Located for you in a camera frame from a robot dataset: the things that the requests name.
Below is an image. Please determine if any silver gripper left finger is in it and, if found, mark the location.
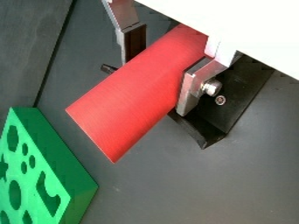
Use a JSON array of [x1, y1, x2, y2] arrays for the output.
[[101, 0, 147, 63]]

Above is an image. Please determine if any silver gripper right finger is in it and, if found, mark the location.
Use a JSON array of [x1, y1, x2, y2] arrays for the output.
[[175, 52, 242, 116]]

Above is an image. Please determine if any red oval cylinder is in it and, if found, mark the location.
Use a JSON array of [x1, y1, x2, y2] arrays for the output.
[[65, 24, 207, 162]]

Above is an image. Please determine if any black cradle fixture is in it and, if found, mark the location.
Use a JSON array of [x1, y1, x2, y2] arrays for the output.
[[168, 56, 275, 150]]

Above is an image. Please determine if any green shape sorter block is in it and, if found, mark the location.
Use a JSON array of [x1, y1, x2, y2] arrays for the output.
[[0, 108, 99, 224]]

